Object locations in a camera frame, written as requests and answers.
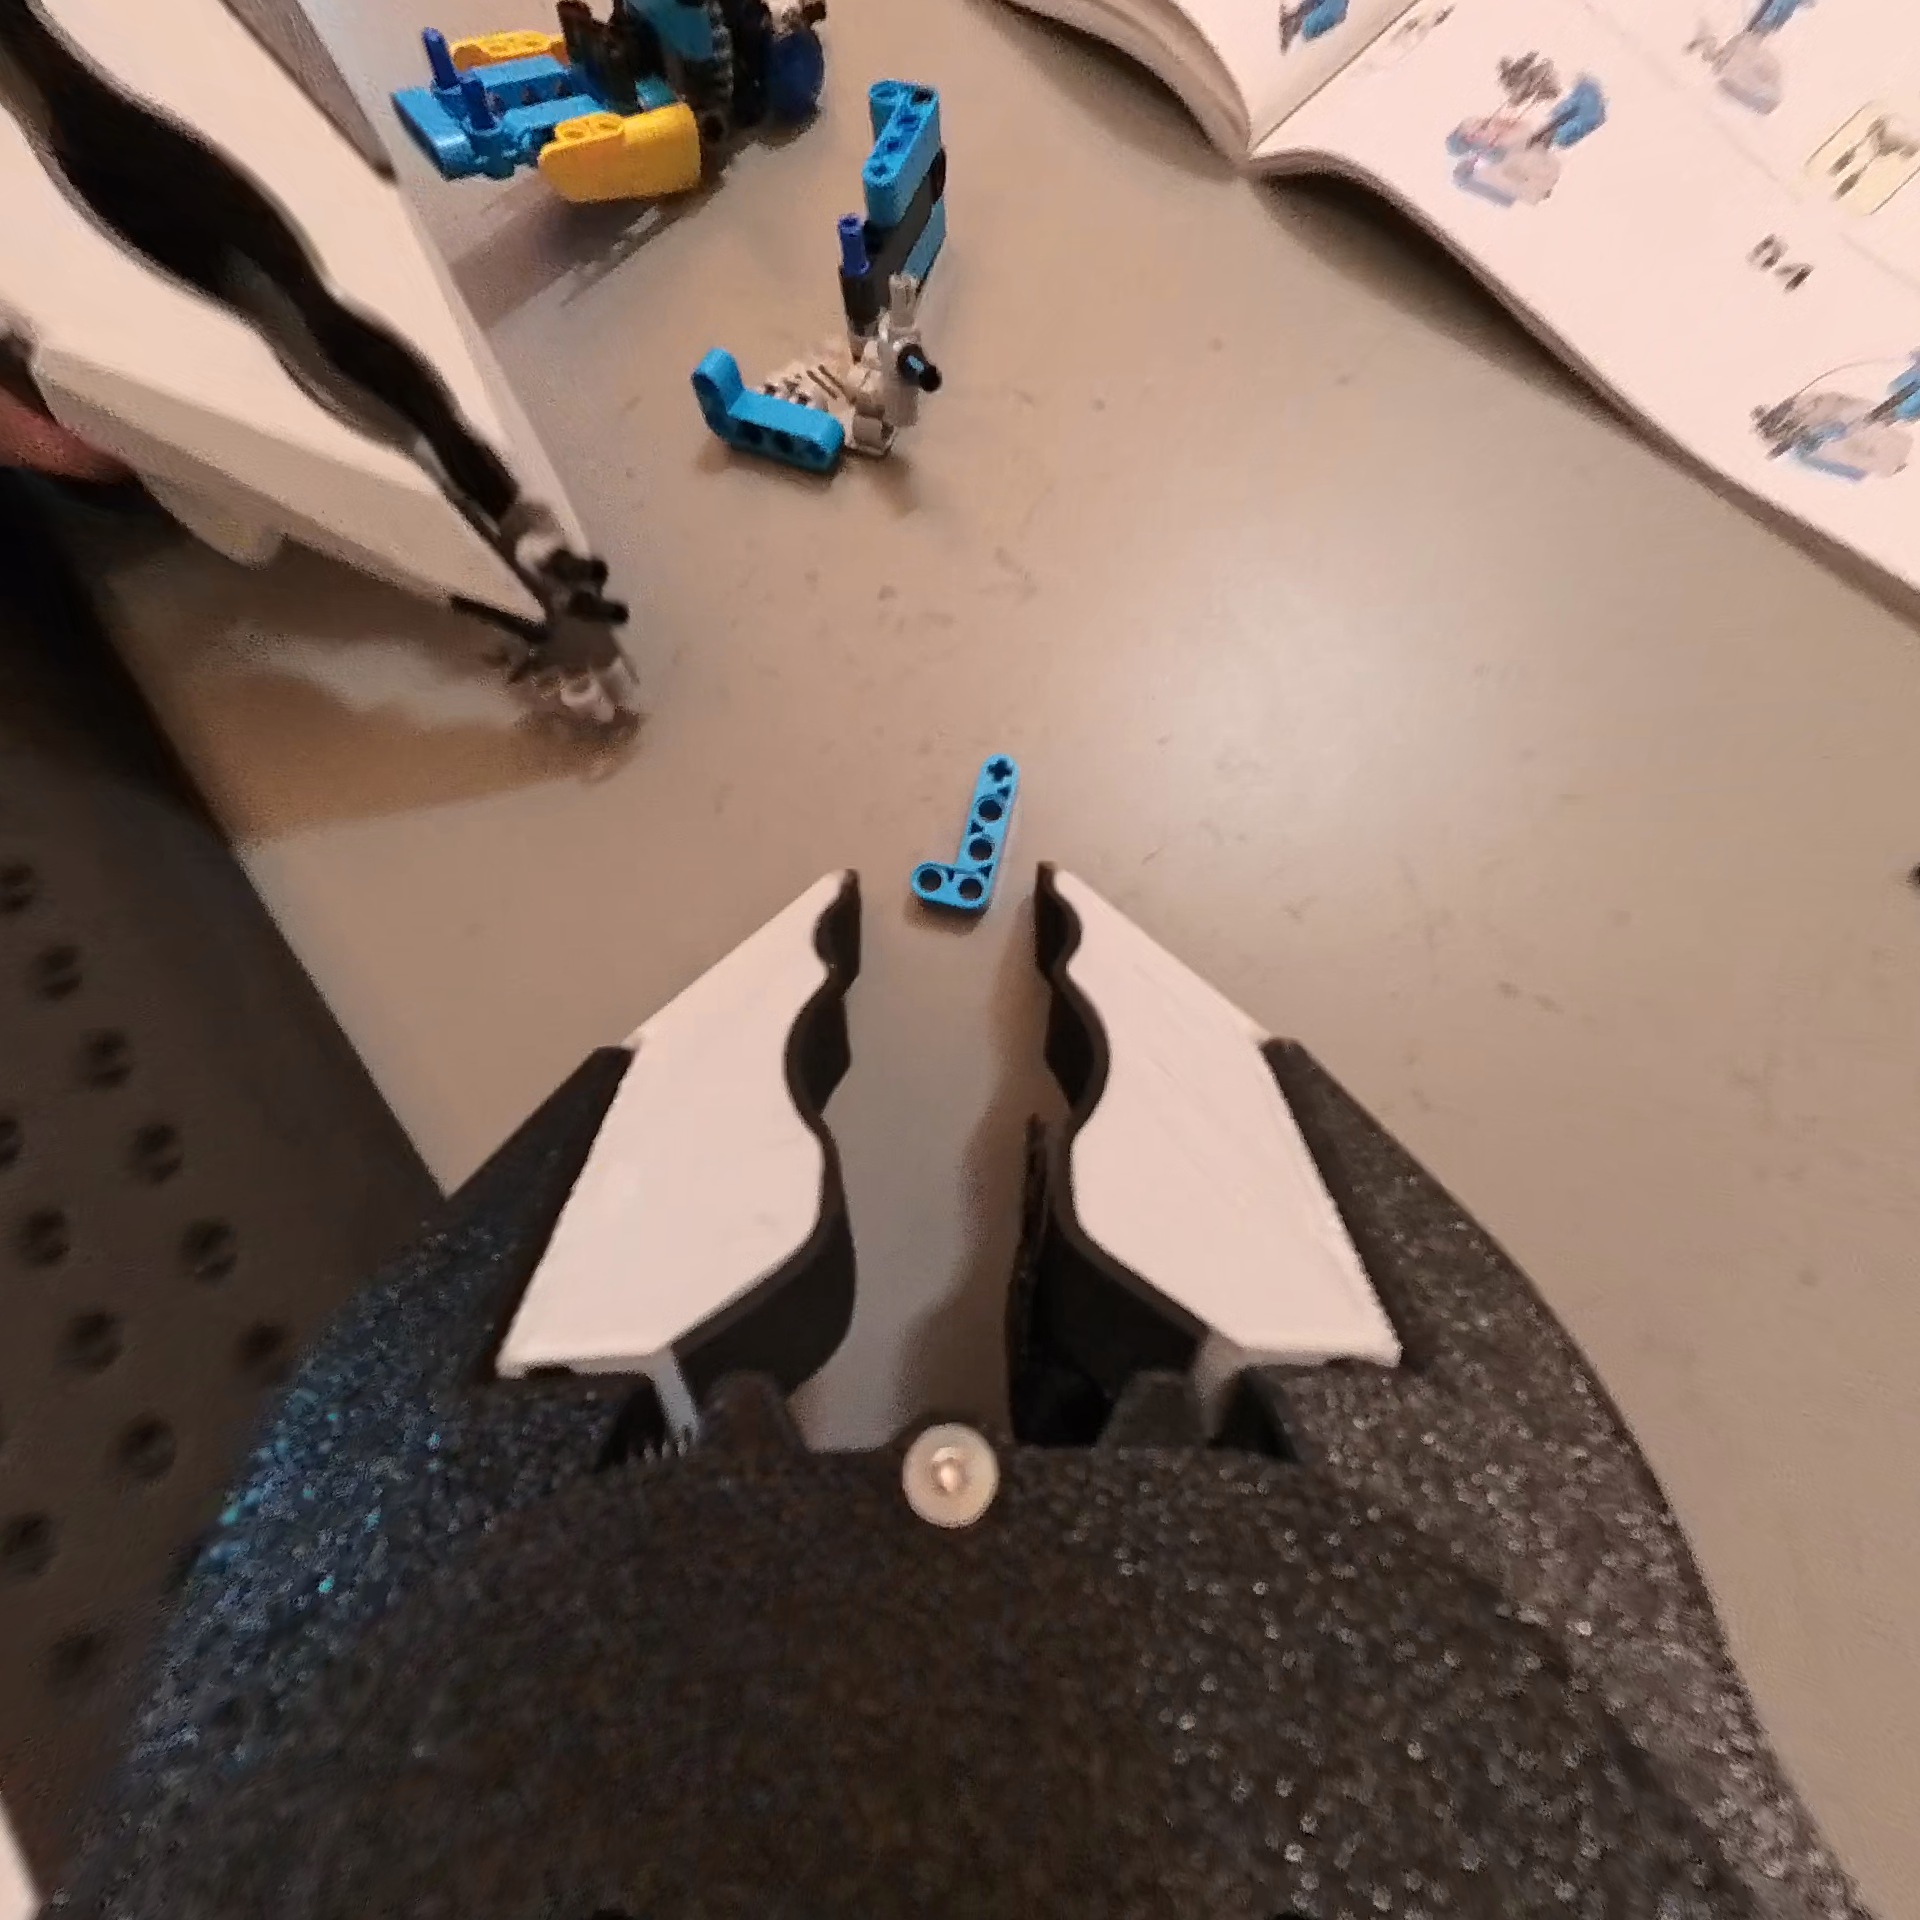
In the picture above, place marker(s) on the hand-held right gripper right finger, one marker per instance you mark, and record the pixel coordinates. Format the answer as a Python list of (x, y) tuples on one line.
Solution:
[(1214, 1184)]

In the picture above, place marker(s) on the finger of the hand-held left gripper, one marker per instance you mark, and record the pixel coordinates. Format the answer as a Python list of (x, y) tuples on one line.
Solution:
[(390, 270), (225, 404)]

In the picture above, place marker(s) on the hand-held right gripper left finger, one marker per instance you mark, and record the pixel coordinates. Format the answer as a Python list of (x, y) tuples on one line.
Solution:
[(692, 1184)]

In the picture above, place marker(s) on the blue grey brick assembly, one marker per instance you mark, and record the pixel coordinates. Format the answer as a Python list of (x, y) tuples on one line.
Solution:
[(764, 420)]

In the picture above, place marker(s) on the grey panel with connectors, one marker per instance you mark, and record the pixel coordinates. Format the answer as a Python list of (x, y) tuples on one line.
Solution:
[(579, 630)]

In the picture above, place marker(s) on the blue angled beam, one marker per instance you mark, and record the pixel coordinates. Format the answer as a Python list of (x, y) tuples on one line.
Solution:
[(974, 840)]

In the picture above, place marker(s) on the blue beams black axle assembly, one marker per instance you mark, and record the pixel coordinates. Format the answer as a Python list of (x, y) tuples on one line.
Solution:
[(901, 164)]

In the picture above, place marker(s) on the grey desk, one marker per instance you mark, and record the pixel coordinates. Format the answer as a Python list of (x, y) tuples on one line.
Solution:
[(1277, 750)]

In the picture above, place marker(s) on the blue yellow brick vehicle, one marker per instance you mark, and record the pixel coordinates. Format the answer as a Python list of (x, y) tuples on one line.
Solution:
[(617, 120)]

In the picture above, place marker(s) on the open instruction booklet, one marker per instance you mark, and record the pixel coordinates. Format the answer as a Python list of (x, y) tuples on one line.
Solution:
[(1577, 194)]

